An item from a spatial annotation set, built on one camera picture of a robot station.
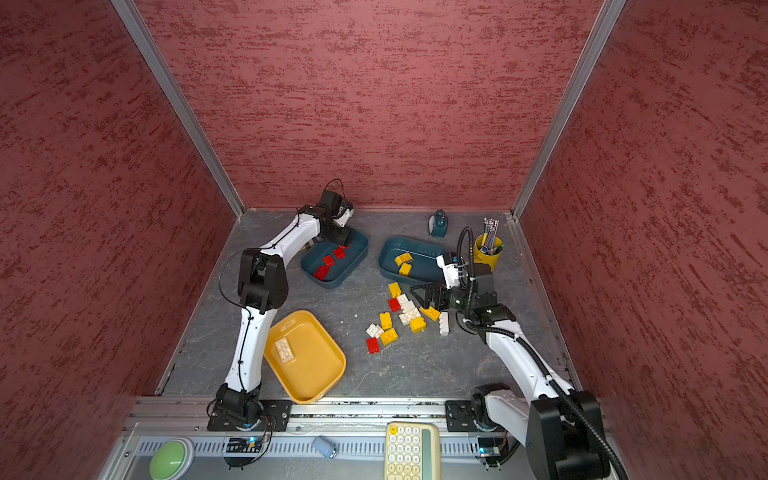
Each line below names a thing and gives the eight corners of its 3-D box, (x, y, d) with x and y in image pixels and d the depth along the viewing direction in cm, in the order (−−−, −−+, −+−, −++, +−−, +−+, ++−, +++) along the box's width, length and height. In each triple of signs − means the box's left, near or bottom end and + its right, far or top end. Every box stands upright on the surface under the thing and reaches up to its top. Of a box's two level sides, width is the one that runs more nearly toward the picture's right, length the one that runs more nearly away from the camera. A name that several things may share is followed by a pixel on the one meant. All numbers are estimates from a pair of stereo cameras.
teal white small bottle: (429, 237, 114) (431, 222, 107) (427, 224, 119) (430, 209, 112) (445, 237, 114) (448, 223, 107) (443, 224, 119) (446, 209, 112)
